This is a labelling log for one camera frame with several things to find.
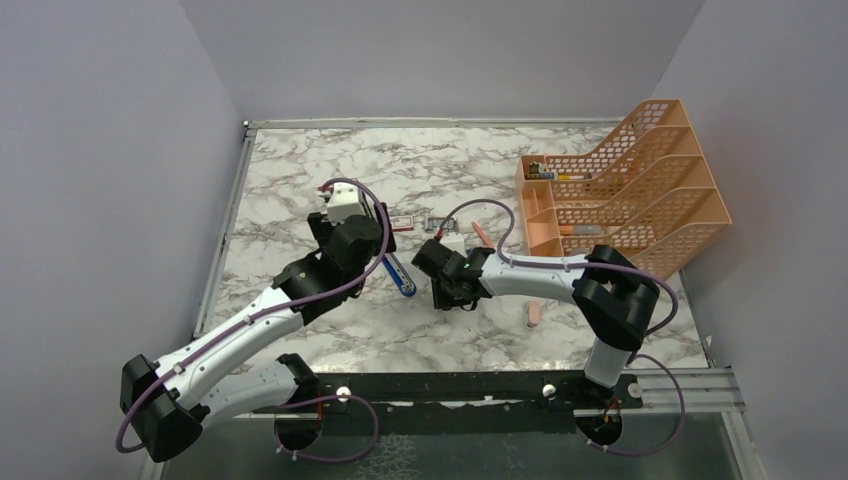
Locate blue stapler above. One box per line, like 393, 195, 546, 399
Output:
382, 253, 417, 297

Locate red white staple box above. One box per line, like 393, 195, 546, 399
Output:
390, 215, 415, 232

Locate grey staple strips tray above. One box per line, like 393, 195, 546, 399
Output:
424, 216, 457, 233

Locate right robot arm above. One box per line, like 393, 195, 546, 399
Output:
412, 239, 668, 407

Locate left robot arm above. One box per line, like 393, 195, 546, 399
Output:
115, 202, 395, 462

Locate small pink stapler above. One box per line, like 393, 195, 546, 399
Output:
526, 300, 541, 328

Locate salmon pink pen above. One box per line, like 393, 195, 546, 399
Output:
471, 222, 494, 248

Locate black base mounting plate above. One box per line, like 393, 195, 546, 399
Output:
260, 370, 643, 436

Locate grey eraser in organizer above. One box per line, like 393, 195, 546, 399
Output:
559, 225, 605, 236

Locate black binder clips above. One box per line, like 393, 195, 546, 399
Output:
524, 162, 558, 181

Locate peach plastic file organizer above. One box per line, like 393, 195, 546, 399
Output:
515, 99, 732, 279

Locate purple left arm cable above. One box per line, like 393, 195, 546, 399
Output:
115, 178, 393, 463

